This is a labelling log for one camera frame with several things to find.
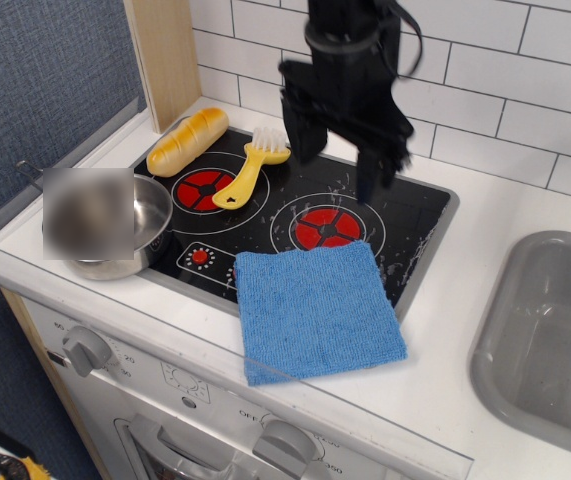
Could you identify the yellow object at corner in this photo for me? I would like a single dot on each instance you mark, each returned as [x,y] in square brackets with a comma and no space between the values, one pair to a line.
[35,470]

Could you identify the blue microfiber cloth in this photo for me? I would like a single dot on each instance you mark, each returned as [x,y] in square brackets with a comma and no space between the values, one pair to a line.
[307,314]

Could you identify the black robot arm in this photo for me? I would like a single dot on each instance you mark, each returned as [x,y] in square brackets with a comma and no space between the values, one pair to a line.
[353,25]

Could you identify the white toy oven front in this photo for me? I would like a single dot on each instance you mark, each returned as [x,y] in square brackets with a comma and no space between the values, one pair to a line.
[149,419]

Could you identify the grey left oven knob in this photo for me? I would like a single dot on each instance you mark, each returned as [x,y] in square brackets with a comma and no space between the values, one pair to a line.
[85,350]

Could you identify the black toy stove top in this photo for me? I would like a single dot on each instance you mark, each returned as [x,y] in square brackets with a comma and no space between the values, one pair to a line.
[294,206]

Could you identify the yellow dish brush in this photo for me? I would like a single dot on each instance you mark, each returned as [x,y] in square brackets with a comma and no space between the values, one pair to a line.
[267,147]

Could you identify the yellow toy bread loaf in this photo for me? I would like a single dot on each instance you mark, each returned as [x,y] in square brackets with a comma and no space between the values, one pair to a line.
[182,145]

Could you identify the grey oven knob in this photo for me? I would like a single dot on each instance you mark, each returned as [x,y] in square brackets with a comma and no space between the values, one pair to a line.
[85,350]
[286,448]

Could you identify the wooden side post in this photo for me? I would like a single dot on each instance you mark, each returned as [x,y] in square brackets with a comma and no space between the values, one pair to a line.
[164,46]

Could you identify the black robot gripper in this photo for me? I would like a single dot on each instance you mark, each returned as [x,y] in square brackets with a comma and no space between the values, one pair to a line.
[348,93]

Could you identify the stainless steel pot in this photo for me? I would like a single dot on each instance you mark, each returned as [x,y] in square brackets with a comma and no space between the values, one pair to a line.
[102,223]

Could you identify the grey right oven knob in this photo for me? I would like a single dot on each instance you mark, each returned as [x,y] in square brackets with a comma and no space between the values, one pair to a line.
[286,448]

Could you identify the grey sink basin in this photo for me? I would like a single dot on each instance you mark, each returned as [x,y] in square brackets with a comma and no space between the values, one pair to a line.
[520,367]

